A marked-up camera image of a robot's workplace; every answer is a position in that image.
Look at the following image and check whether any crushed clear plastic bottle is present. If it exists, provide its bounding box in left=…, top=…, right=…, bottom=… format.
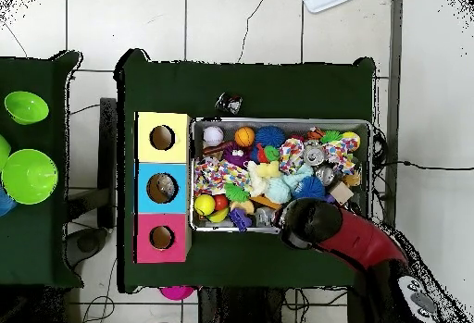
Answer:
left=156, top=175, right=177, bottom=196

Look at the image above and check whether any colourful paper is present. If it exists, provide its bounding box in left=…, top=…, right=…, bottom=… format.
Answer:
left=324, top=140, right=359, bottom=175
left=193, top=157, right=253, bottom=195

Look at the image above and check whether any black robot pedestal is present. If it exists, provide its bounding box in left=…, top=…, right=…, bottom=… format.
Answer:
left=197, top=286, right=286, bottom=323

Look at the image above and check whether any magenta round object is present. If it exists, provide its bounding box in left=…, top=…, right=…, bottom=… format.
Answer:
left=158, top=285, right=195, bottom=302

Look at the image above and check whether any purple spiky monster toy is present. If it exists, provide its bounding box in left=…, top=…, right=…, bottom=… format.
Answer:
left=220, top=142, right=253, bottom=170

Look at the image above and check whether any orange foam basketball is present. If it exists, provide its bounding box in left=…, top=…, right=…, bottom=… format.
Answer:
left=233, top=126, right=256, bottom=148

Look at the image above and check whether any shallow wire mesh bin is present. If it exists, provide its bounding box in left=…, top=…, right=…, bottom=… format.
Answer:
left=188, top=116, right=373, bottom=234

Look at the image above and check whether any wooden box with three holes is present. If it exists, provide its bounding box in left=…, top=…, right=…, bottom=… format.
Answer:
left=132, top=111, right=193, bottom=264

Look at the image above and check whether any white foam baseball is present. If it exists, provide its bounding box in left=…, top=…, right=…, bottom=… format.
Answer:
left=202, top=125, right=225, bottom=148

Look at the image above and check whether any lime green bowl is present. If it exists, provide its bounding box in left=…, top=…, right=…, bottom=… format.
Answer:
left=4, top=90, right=50, bottom=126
left=0, top=148, right=59, bottom=205
left=0, top=133, right=12, bottom=171

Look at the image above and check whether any crushed red black can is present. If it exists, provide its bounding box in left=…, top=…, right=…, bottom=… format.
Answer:
left=214, top=92, right=244, bottom=116

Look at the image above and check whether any thin black floor cable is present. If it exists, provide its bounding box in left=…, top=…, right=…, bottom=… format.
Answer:
left=236, top=0, right=268, bottom=64

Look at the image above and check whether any crushed silver can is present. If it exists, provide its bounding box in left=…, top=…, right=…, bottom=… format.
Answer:
left=303, top=143, right=326, bottom=167

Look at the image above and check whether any black power cable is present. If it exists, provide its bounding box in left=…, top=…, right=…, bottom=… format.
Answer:
left=373, top=158, right=474, bottom=171

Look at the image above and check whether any blue spiky rubber ball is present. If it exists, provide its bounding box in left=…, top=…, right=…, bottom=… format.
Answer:
left=254, top=125, right=286, bottom=150
left=290, top=175, right=327, bottom=201

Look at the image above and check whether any grey round floor base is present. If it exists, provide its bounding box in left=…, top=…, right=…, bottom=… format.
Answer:
left=65, top=226, right=109, bottom=269

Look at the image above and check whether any red plastic ball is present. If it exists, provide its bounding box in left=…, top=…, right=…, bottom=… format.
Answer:
left=213, top=193, right=230, bottom=212

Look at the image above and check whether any blue bowl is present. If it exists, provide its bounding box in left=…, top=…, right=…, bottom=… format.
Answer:
left=0, top=185, right=18, bottom=217

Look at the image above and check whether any dark green table cloth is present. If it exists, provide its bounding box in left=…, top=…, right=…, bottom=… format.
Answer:
left=116, top=48, right=377, bottom=294
left=0, top=50, right=84, bottom=290

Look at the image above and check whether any white tray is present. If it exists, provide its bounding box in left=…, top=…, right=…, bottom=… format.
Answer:
left=300, top=0, right=368, bottom=15

